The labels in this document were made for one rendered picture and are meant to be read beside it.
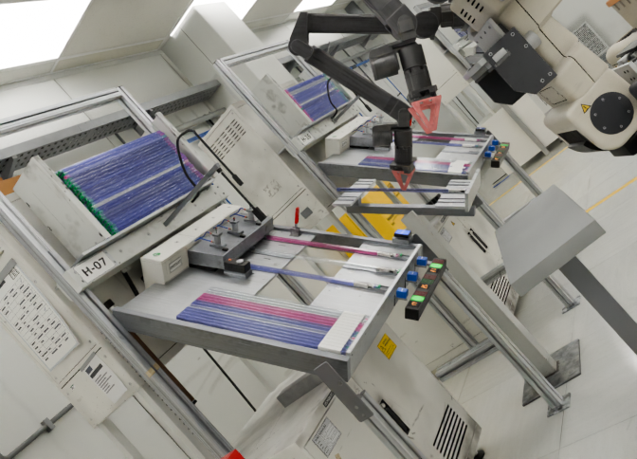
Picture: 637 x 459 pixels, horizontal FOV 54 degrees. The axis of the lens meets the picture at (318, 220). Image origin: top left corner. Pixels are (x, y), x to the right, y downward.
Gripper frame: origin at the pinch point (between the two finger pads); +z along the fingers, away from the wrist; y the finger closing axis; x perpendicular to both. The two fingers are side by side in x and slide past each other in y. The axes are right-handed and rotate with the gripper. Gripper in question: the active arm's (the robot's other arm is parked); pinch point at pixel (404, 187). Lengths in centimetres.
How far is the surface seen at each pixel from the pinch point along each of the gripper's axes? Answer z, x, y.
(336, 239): 20.2, -23.6, 2.6
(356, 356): 21, 6, 64
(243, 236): 13, -48, 24
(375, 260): 20.0, -5.3, 14.8
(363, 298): 19.8, -1.0, 39.2
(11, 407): 110, -178, 32
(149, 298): 18, -60, 60
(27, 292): 17, -97, 71
